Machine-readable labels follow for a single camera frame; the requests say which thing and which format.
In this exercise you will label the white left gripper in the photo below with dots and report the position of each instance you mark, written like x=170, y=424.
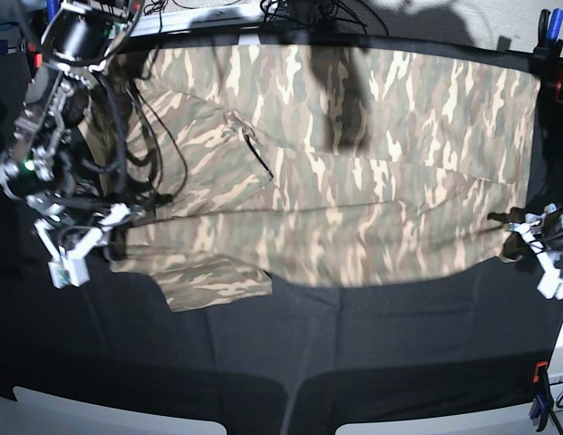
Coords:
x=543, y=234

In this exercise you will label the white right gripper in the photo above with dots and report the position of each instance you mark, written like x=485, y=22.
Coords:
x=70, y=234

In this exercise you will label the camouflage t-shirt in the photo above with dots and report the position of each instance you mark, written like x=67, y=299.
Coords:
x=323, y=165

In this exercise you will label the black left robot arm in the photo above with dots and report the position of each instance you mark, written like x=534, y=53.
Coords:
x=543, y=235

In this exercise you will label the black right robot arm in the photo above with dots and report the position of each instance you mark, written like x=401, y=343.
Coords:
x=80, y=201

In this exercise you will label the black table cloth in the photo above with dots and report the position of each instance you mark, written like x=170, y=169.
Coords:
x=302, y=360

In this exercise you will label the orange black clamp front right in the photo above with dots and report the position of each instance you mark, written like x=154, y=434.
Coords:
x=542, y=397

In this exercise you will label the red clamp rear right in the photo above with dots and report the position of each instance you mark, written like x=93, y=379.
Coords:
x=560, y=88

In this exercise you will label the blue tools rear right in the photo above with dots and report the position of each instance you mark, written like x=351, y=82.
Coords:
x=549, y=44

